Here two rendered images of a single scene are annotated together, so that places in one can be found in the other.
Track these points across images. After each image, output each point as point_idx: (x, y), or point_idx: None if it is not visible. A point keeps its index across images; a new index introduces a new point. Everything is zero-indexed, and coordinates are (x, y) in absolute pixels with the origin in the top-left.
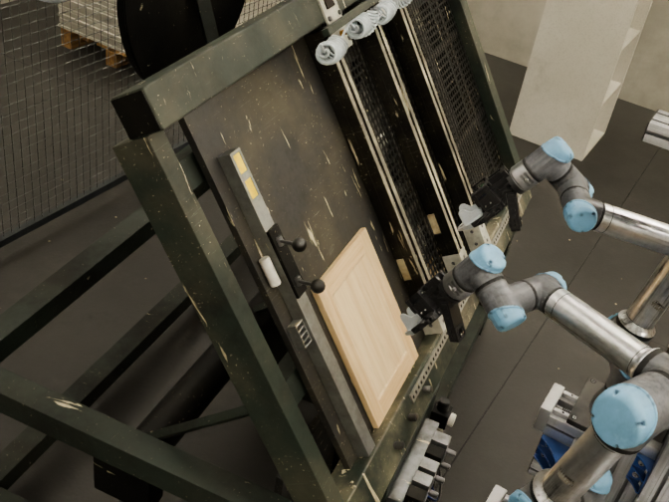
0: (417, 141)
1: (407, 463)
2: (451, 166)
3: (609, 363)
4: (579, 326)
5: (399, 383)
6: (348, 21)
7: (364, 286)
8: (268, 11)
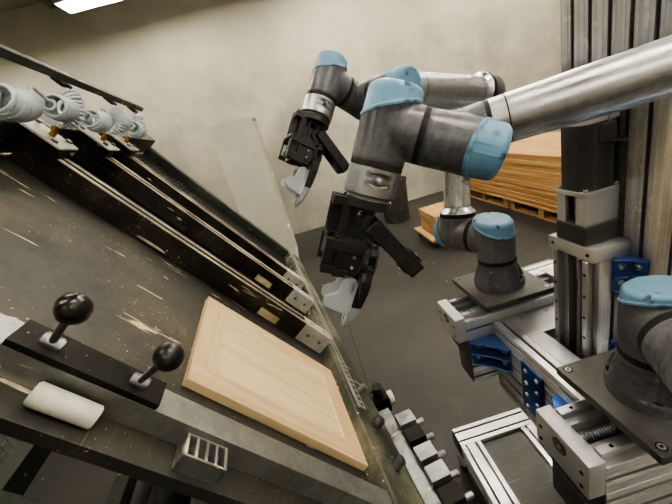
0: (209, 229)
1: (408, 469)
2: (247, 246)
3: (471, 246)
4: (573, 90)
5: (341, 404)
6: (5, 48)
7: (247, 343)
8: None
